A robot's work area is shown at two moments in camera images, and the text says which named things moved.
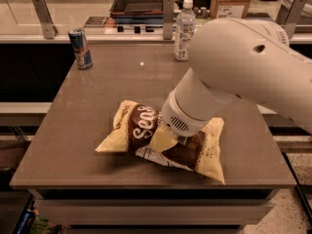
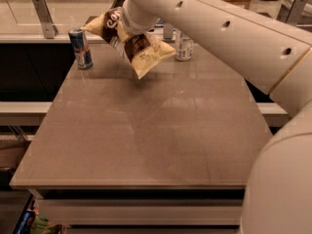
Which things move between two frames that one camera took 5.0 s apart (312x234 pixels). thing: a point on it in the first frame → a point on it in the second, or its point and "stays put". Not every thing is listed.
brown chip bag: (136, 125) → (141, 51)
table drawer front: (156, 213) stays put
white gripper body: (177, 118) → (138, 25)
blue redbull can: (84, 56) stays put
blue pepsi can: (25, 223) stays put
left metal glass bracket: (49, 30) stays put
